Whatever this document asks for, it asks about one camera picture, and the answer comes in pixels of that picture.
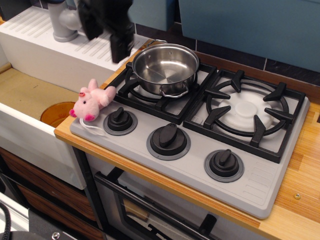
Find black right stove knob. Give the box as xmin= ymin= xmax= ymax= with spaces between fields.
xmin=204 ymin=149 xmax=245 ymax=183

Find oven door with black handle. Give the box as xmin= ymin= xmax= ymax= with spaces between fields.
xmin=94 ymin=167 xmax=242 ymax=240

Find black burner grate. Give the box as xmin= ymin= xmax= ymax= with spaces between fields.
xmin=109 ymin=62 xmax=217 ymax=125
xmin=183 ymin=69 xmax=310 ymax=164

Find black left burner grate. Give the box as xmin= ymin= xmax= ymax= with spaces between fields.
xmin=109 ymin=62 xmax=217 ymax=125

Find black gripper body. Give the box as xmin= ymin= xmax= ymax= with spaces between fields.
xmin=77 ymin=0 xmax=134 ymax=35

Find wooden drawer fronts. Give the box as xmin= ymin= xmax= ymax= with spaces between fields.
xmin=0 ymin=148 xmax=107 ymax=240

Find stainless steel pan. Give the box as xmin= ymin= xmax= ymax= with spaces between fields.
xmin=132 ymin=43 xmax=200 ymax=98

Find black right burner grate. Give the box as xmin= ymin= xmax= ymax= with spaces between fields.
xmin=183 ymin=69 xmax=310 ymax=164

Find black middle stove knob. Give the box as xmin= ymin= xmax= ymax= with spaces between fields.
xmin=146 ymin=123 xmax=191 ymax=161

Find orange plastic bowl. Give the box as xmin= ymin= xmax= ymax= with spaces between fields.
xmin=40 ymin=101 xmax=75 ymax=128

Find black stove knob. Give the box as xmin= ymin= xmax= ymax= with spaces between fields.
xmin=204 ymin=149 xmax=245 ymax=183
xmin=103 ymin=107 xmax=138 ymax=136
xmin=146 ymin=123 xmax=191 ymax=161

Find grey toy stove top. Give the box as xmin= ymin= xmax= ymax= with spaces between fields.
xmin=69 ymin=46 xmax=311 ymax=220

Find pink stuffed pig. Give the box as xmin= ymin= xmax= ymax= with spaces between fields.
xmin=69 ymin=78 xmax=116 ymax=122

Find grey toy faucet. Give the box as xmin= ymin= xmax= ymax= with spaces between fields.
xmin=47 ymin=0 xmax=82 ymax=43

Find black left stove knob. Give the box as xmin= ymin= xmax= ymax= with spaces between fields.
xmin=103 ymin=107 xmax=138 ymax=136

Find white toy sink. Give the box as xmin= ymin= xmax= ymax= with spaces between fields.
xmin=0 ymin=5 xmax=150 ymax=190

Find black braided cable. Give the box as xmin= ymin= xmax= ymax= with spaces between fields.
xmin=0 ymin=201 xmax=11 ymax=240

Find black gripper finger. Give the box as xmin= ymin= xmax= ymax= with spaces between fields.
xmin=79 ymin=11 xmax=104 ymax=41
xmin=110 ymin=32 xmax=134 ymax=63

